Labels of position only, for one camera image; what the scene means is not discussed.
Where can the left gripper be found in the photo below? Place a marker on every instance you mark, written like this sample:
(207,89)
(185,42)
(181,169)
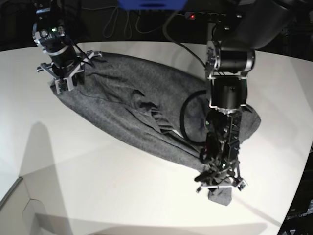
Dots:
(226,175)

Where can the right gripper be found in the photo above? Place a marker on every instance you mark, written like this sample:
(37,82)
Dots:
(67,59)

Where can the grey t-shirt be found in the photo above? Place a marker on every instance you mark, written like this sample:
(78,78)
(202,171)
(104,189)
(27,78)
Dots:
(144,104)

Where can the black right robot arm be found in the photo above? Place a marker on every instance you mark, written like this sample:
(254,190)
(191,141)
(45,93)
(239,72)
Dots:
(50,13)

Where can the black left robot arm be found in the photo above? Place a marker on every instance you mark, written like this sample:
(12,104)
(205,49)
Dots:
(229,61)

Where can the blue box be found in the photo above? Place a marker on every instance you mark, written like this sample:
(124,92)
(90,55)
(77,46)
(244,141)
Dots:
(152,4)

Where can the black power strip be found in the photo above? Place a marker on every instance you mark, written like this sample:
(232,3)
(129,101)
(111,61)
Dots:
(201,15)

